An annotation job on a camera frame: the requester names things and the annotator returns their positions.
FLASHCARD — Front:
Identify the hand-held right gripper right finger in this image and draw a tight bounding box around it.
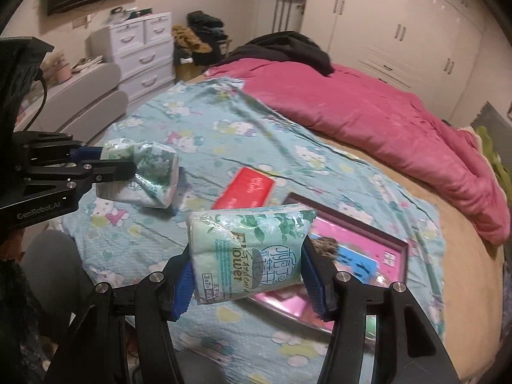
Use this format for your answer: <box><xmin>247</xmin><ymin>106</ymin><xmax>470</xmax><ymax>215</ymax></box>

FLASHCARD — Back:
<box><xmin>299</xmin><ymin>237</ymin><xmax>460</xmax><ymax>384</ymax></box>

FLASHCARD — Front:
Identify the purple box tray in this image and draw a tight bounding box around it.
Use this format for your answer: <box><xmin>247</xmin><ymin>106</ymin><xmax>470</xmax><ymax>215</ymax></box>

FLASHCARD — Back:
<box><xmin>244</xmin><ymin>192</ymin><xmax>409</xmax><ymax>334</ymax></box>

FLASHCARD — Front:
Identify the brown fuzzy cloth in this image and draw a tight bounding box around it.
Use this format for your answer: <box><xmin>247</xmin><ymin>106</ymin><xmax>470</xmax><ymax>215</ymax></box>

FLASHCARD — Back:
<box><xmin>172</xmin><ymin>24</ymin><xmax>213</xmax><ymax>55</ymax></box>

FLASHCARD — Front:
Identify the grey headboard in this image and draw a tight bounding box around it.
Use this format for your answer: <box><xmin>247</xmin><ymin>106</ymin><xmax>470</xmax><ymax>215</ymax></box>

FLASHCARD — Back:
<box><xmin>468</xmin><ymin>102</ymin><xmax>512</xmax><ymax>137</ymax></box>

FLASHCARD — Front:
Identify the red tissue box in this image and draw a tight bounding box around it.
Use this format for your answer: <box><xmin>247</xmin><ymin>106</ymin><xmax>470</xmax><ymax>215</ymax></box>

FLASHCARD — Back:
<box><xmin>210</xmin><ymin>167</ymin><xmax>277</xmax><ymax>211</ymax></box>

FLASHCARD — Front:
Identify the pink book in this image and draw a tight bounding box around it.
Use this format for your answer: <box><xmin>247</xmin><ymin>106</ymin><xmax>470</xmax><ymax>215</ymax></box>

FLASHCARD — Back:
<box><xmin>256</xmin><ymin>220</ymin><xmax>403</xmax><ymax>325</ymax></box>

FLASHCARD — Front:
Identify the green floral tissue packet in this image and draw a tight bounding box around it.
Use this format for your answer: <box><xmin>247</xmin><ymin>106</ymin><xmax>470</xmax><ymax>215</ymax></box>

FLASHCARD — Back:
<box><xmin>95</xmin><ymin>137</ymin><xmax>179</xmax><ymax>209</ymax></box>
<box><xmin>186</xmin><ymin>205</ymin><xmax>317</xmax><ymax>305</ymax></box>

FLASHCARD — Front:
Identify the dark clothes pile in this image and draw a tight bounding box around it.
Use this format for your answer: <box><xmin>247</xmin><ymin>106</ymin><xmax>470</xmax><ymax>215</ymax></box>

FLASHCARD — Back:
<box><xmin>187</xmin><ymin>10</ymin><xmax>229</xmax><ymax>65</ymax></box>

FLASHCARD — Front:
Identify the pink quilt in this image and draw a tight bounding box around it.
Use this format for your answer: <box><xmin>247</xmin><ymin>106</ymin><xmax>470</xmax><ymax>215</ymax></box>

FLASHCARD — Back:
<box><xmin>204</xmin><ymin>58</ymin><xmax>507</xmax><ymax>245</ymax></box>

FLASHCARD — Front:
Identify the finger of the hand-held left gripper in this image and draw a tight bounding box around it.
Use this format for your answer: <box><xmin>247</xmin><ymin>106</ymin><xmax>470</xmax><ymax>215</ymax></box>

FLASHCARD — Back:
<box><xmin>12</xmin><ymin>131</ymin><xmax>105</xmax><ymax>165</ymax></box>
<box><xmin>17</xmin><ymin>158</ymin><xmax>137</xmax><ymax>189</ymax></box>

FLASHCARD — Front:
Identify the green cloth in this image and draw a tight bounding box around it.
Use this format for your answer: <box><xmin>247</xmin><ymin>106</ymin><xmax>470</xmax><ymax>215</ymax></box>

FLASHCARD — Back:
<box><xmin>474</xmin><ymin>126</ymin><xmax>512</xmax><ymax>193</ymax></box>

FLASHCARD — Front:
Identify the black cable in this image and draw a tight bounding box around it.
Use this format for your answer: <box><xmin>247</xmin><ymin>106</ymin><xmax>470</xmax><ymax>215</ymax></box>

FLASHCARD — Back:
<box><xmin>37</xmin><ymin>70</ymin><xmax>48</xmax><ymax>129</ymax></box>

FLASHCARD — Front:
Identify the leopard print scrunchie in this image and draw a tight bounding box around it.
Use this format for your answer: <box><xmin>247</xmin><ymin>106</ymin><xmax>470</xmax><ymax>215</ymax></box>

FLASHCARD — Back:
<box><xmin>310</xmin><ymin>237</ymin><xmax>341</xmax><ymax>257</ymax></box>

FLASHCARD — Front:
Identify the person's grey trouser leg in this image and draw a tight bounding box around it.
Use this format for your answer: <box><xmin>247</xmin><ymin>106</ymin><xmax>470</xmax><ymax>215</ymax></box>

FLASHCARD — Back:
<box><xmin>20</xmin><ymin>230</ymin><xmax>97</xmax><ymax>345</ymax></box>

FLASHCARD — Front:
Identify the black jacket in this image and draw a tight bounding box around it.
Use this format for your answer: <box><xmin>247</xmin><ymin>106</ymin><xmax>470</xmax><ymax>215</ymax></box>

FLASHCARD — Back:
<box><xmin>218</xmin><ymin>31</ymin><xmax>332</xmax><ymax>77</ymax></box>

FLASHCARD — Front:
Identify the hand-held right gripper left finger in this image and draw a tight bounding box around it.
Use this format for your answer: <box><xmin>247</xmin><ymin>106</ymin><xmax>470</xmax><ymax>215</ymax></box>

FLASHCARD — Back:
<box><xmin>44</xmin><ymin>243</ymin><xmax>197</xmax><ymax>384</ymax></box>

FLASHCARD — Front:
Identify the white wardrobe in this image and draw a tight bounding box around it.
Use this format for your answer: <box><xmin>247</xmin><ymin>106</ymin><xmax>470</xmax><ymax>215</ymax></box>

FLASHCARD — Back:
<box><xmin>300</xmin><ymin>0</ymin><xmax>497</xmax><ymax>121</ymax></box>

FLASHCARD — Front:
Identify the white drawer chest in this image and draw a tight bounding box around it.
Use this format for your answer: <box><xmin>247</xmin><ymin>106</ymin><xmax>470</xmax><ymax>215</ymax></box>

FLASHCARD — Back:
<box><xmin>86</xmin><ymin>11</ymin><xmax>175</xmax><ymax>102</ymax></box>

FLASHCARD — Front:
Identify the yellow cardboard box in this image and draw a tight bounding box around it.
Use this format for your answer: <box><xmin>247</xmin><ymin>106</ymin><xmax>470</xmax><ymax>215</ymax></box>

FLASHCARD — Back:
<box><xmin>176</xmin><ymin>59</ymin><xmax>209</xmax><ymax>85</ymax></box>

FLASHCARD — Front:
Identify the pink pot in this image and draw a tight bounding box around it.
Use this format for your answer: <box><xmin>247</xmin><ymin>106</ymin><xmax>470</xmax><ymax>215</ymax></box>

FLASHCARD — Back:
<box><xmin>51</xmin><ymin>62</ymin><xmax>73</xmax><ymax>85</ymax></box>

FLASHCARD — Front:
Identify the cartoon cat printed blanket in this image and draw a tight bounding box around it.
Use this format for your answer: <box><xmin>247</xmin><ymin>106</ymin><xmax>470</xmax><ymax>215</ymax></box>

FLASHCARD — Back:
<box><xmin>62</xmin><ymin>78</ymin><xmax>446</xmax><ymax>384</ymax></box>

